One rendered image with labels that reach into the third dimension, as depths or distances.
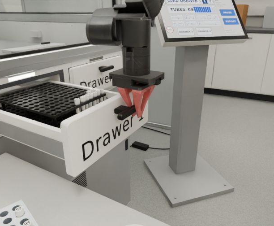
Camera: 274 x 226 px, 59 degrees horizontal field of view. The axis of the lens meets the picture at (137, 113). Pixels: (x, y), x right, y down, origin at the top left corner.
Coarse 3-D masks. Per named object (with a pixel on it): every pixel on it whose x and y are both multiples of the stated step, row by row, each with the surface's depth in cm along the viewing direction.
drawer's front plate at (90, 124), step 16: (80, 112) 44; (96, 112) 46; (112, 112) 51; (144, 112) 64; (64, 128) 40; (80, 128) 43; (96, 128) 47; (112, 128) 52; (64, 144) 42; (80, 144) 44; (96, 144) 48; (112, 144) 53; (80, 160) 45; (96, 160) 49
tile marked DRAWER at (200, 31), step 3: (198, 27) 129; (201, 27) 129; (204, 27) 130; (207, 27) 130; (210, 27) 131; (198, 30) 128; (201, 30) 128; (204, 30) 129; (207, 30) 129; (210, 30) 130; (198, 33) 127; (201, 33) 128; (204, 33) 128; (207, 33) 129; (210, 33) 129
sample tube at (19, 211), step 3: (18, 207) 39; (21, 207) 39; (15, 210) 38; (18, 210) 38; (21, 210) 38; (15, 213) 38; (18, 213) 38; (21, 213) 38; (18, 216) 38; (21, 216) 39
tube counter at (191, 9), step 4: (188, 8) 131; (192, 8) 132; (196, 8) 133; (200, 8) 133; (204, 8) 134; (208, 8) 135; (212, 8) 136; (188, 12) 130; (192, 12) 131; (196, 12) 132; (200, 12) 132; (204, 12) 133; (208, 12) 134; (212, 12) 135; (216, 12) 136
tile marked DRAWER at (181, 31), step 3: (177, 30) 124; (180, 30) 125; (183, 30) 125; (186, 30) 126; (189, 30) 126; (192, 30) 127; (180, 33) 124; (183, 33) 125; (186, 33) 125; (189, 33) 126; (192, 33) 126
